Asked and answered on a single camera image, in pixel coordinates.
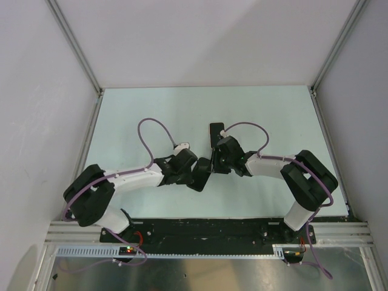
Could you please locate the aluminium corner post left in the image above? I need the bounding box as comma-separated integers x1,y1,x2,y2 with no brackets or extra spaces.
45,0,103,96

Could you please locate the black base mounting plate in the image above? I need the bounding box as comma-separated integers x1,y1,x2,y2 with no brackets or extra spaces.
119,218,316,253

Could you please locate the black smartphone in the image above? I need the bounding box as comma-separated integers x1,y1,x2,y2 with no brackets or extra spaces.
210,122,226,149

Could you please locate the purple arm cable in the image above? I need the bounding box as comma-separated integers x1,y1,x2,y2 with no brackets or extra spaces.
224,122,334,279
57,118,179,273

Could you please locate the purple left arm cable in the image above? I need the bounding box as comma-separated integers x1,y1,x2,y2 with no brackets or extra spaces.
57,118,179,273

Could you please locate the grey slotted cable duct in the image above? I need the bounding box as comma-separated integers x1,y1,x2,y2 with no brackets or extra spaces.
56,246,284,259

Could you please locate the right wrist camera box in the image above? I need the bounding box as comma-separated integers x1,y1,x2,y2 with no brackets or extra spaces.
220,130,228,138

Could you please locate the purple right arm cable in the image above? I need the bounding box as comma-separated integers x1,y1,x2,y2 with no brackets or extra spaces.
224,122,334,279

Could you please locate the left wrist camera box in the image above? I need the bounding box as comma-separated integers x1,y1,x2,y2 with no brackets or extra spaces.
173,142,190,153

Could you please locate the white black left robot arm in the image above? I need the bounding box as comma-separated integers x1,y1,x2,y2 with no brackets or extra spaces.
63,149,198,242

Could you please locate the black phone case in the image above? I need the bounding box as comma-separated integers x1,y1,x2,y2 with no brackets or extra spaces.
187,157,212,192

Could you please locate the aluminium corner post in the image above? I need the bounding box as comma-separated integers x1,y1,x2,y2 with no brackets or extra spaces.
310,0,370,97
45,0,103,96

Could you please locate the aluminium corner post right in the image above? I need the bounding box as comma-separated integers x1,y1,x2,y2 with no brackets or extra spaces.
310,0,370,97

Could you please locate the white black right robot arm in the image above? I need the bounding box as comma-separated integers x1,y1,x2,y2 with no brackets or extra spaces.
212,136,338,243

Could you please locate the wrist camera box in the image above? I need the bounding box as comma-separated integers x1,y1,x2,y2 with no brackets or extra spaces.
173,142,190,153
220,130,228,138

